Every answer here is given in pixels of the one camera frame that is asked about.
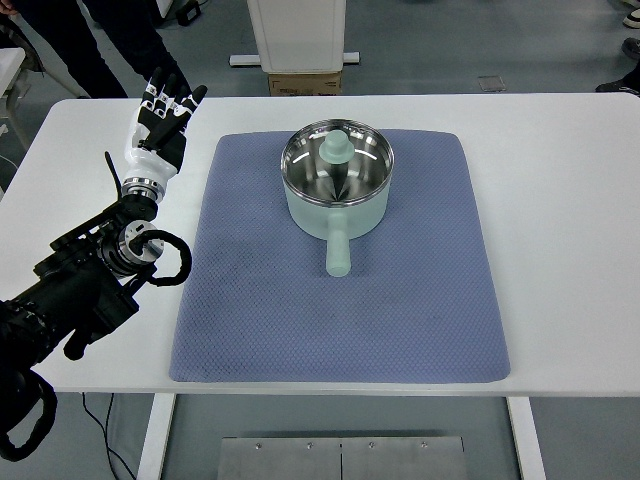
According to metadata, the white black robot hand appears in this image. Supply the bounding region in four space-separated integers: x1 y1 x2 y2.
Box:
121 66 209 184

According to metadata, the blue quilted mat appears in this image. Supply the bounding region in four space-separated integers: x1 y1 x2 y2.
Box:
167 128 513 384

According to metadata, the white table leg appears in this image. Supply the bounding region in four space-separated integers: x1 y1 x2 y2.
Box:
505 396 547 480
135 393 177 480

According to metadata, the person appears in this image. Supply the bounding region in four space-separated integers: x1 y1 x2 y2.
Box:
0 0 194 100

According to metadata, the thin black floor cable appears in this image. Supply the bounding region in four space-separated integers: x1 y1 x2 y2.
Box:
81 392 137 480

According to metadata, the grey metal plate with screws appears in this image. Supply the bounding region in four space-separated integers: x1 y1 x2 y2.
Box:
218 436 469 480

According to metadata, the green pot with handle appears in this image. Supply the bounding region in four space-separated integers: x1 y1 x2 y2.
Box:
281 118 396 278

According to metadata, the white side table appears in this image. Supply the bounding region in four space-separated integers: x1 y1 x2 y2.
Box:
0 47 31 151

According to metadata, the glass lid with green knob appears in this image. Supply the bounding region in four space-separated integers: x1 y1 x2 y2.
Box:
281 118 396 207

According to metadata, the white pedestal stand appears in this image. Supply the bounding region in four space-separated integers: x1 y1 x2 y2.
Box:
229 0 361 75

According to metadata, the brown cardboard box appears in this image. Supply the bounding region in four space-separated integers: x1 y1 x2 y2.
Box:
267 70 344 97

